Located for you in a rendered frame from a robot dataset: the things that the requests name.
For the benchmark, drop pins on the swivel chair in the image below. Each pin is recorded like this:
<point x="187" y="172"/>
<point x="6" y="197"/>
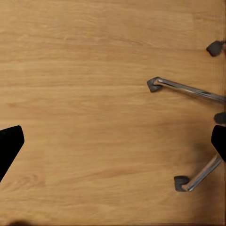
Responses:
<point x="182" y="183"/>

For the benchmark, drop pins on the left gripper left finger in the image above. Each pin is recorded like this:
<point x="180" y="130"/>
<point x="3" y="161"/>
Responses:
<point x="11" y="141"/>

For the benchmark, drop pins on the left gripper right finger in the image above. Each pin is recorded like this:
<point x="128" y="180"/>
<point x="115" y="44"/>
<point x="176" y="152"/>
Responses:
<point x="218" y="139"/>

